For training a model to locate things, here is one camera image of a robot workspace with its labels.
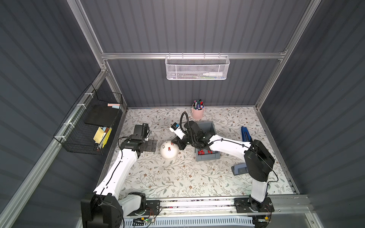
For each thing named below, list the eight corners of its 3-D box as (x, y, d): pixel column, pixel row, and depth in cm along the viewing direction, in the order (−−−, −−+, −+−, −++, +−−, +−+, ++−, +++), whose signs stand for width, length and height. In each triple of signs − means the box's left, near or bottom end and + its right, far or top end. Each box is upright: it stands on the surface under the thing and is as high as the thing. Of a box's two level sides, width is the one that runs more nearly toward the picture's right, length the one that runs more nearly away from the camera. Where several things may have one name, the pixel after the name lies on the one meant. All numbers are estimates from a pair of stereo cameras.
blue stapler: (242, 141, 101) (243, 140, 100) (238, 127, 109) (239, 126, 107) (251, 141, 101) (253, 140, 100) (247, 127, 109) (248, 126, 107)
